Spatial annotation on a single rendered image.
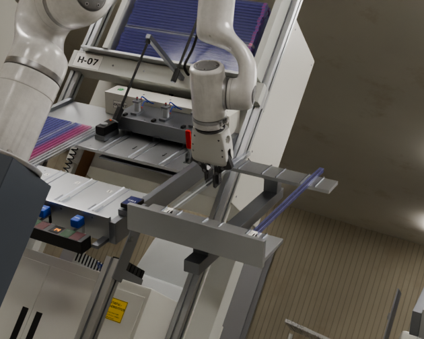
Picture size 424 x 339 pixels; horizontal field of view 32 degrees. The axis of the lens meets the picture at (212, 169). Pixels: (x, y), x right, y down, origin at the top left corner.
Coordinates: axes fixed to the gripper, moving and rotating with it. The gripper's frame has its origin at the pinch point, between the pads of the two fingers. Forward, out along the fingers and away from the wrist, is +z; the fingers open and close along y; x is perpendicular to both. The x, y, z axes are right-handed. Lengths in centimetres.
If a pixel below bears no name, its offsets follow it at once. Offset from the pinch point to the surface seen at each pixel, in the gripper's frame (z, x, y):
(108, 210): 7.8, 14.8, 23.9
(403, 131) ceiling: 205, -406, 45
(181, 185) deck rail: 13.6, -11.2, 17.0
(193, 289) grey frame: 49, -7, 13
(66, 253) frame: 38, 5, 51
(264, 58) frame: -4, -67, 16
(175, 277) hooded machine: 237, -196, 146
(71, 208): 5.1, 21.0, 30.8
